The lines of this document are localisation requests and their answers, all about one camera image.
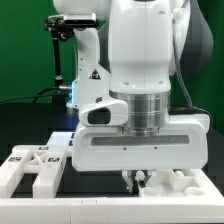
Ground white U-shaped fence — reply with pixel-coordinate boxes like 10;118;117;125
0;170;224;224

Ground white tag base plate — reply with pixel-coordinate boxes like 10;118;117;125
47;132;75;147

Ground black cable on table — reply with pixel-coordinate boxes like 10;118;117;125
0;85;73;106

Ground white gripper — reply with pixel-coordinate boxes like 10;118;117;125
72;114;210;194

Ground white chair back frame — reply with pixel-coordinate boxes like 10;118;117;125
0;145;71;199

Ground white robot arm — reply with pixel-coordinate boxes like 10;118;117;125
53;0;212;187

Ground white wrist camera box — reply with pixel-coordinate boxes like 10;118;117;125
79;97;128;126

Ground white chair seat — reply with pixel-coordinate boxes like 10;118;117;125
137;169;206;198

